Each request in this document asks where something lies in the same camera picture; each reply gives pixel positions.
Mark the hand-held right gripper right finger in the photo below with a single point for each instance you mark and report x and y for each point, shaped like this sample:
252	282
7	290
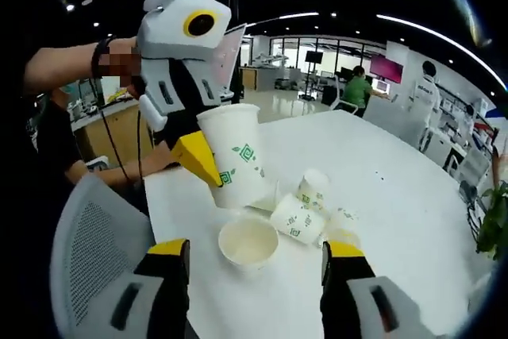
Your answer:
349	303

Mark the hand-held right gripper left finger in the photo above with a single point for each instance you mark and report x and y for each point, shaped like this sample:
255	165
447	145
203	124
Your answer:
158	295

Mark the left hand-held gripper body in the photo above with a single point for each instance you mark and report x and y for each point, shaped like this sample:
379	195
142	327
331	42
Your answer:
170	17

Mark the green-printed white paper cup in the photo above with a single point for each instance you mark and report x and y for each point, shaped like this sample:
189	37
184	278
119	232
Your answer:
238	132
248	241
293	216
315	184
341	226

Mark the person's left hand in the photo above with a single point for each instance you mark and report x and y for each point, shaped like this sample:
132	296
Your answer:
125	42

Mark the grey mesh office chair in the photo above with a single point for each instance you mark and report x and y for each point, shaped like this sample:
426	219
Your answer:
99	236

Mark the black wristband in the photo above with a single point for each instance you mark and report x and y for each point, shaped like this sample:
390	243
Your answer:
95	63

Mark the yellow item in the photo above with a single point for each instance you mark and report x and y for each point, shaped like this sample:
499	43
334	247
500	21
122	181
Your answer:
119	97

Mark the white table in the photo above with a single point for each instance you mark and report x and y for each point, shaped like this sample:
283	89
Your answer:
377	216

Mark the black monitor on stand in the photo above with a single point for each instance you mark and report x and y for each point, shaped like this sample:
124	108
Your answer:
314	57

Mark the white office chair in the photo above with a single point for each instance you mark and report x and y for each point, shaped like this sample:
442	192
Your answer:
336	95
472	164

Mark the small white monitor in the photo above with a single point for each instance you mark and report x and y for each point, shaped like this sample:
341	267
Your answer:
381	85

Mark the pink display screen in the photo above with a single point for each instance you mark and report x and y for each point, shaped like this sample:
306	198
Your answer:
387	68

